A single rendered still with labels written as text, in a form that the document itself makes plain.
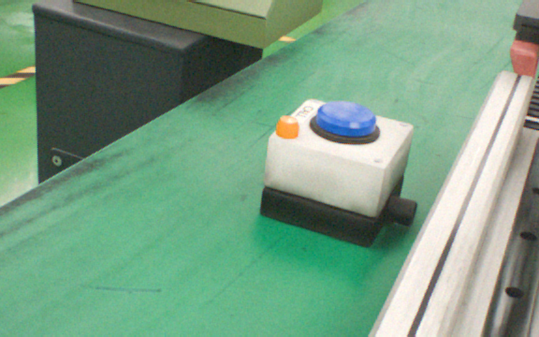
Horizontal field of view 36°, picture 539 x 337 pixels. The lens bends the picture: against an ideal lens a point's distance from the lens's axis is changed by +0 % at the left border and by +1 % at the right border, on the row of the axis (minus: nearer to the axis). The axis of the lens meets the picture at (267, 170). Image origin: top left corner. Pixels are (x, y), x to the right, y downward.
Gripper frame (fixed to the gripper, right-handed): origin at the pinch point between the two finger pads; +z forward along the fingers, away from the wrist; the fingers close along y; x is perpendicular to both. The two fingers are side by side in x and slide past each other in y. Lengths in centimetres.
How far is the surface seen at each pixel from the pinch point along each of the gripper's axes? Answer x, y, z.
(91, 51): 4.2, -48.3, 6.1
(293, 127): -23.2, -15.4, -4.4
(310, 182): -23.8, -13.7, -1.2
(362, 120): -20.6, -11.7, -4.9
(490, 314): -35.1, -0.7, -3.3
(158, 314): -36.5, -17.5, 2.3
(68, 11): 5, -52, 2
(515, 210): -21.6, -1.0, -2.1
